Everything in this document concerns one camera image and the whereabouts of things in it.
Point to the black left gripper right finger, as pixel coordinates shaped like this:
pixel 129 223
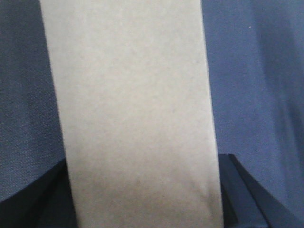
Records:
pixel 246 204

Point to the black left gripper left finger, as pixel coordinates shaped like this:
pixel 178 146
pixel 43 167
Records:
pixel 46 203

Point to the brown cardboard package box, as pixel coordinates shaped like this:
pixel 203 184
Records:
pixel 132 86

